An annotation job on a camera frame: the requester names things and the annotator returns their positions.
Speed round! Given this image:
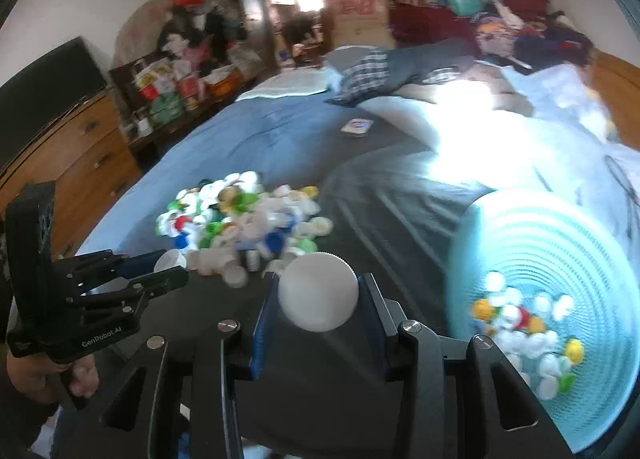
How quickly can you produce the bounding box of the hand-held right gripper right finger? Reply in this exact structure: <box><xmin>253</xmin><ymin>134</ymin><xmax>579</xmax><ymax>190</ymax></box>
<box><xmin>357</xmin><ymin>273</ymin><xmax>576</xmax><ymax>459</ymax></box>

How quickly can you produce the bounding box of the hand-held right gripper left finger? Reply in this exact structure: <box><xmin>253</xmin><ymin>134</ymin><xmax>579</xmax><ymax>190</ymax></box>
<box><xmin>50</xmin><ymin>273</ymin><xmax>282</xmax><ymax>459</ymax></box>

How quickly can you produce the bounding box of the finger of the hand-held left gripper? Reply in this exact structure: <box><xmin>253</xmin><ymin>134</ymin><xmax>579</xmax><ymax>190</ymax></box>
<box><xmin>60</xmin><ymin>250</ymin><xmax>168</xmax><ymax>285</ymax></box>
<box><xmin>70</xmin><ymin>269</ymin><xmax>189</xmax><ymax>320</ymax></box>

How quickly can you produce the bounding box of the large white ribbed lid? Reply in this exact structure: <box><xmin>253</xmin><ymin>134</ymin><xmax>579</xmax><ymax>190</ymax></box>
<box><xmin>277</xmin><ymin>251</ymin><xmax>360</xmax><ymax>332</ymax></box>

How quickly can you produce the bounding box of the pile of mixed bottle caps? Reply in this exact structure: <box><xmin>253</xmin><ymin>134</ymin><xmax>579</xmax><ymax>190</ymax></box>
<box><xmin>155</xmin><ymin>170</ymin><xmax>335</xmax><ymax>290</ymax></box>

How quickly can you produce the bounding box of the cluster of sorted bottle caps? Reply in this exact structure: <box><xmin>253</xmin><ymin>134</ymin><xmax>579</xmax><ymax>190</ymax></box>
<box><xmin>470</xmin><ymin>270</ymin><xmax>586</xmax><ymax>400</ymax></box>

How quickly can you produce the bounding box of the blue perforated plastic colander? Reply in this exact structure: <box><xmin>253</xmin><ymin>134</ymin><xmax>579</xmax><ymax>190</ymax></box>
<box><xmin>446</xmin><ymin>189</ymin><xmax>640</xmax><ymax>455</ymax></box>

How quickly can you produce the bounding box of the person's left hand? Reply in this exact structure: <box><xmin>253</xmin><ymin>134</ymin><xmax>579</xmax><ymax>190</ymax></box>
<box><xmin>7</xmin><ymin>351</ymin><xmax>101</xmax><ymax>410</ymax></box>

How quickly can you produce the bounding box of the wooden dresser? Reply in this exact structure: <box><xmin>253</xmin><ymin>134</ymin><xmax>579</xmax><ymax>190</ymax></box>
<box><xmin>0</xmin><ymin>91</ymin><xmax>143</xmax><ymax>240</ymax></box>

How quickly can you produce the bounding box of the cluttered low table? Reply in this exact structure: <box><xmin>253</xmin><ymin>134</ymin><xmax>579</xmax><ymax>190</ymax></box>
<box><xmin>110</xmin><ymin>51</ymin><xmax>261</xmax><ymax>140</ymax></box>

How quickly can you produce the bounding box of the black television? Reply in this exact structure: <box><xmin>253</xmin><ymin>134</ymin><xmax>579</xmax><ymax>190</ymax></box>
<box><xmin>0</xmin><ymin>36</ymin><xmax>108</xmax><ymax>180</ymax></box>

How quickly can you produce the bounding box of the white pillow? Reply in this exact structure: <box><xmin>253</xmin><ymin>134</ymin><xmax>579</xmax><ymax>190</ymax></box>
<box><xmin>235</xmin><ymin>66</ymin><xmax>333</xmax><ymax>102</ymax></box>

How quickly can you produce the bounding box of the white duvet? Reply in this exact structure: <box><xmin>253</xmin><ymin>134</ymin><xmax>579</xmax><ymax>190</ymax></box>
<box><xmin>370</xmin><ymin>64</ymin><xmax>640</xmax><ymax>260</ymax></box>

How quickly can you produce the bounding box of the dark jacket with plaid lining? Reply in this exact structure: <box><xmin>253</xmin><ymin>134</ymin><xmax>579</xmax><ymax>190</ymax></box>
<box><xmin>325</xmin><ymin>36</ymin><xmax>536</xmax><ymax>117</ymax></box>

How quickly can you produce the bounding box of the dark red cloth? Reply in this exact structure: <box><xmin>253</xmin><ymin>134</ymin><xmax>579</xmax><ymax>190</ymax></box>
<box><xmin>390</xmin><ymin>1</ymin><xmax>476</xmax><ymax>47</ymax></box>

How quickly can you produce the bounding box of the cardboard box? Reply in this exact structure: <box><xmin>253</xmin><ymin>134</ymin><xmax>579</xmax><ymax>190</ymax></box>
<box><xmin>327</xmin><ymin>0</ymin><xmax>393</xmax><ymax>47</ymax></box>

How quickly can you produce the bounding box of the heap of clothes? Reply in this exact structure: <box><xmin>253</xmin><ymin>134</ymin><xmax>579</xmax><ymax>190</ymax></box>
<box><xmin>470</xmin><ymin>0</ymin><xmax>596</xmax><ymax>72</ymax></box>

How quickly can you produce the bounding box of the wooden headboard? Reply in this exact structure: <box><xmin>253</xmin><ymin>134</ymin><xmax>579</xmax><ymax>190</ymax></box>
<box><xmin>590</xmin><ymin>51</ymin><xmax>640</xmax><ymax>150</ymax></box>

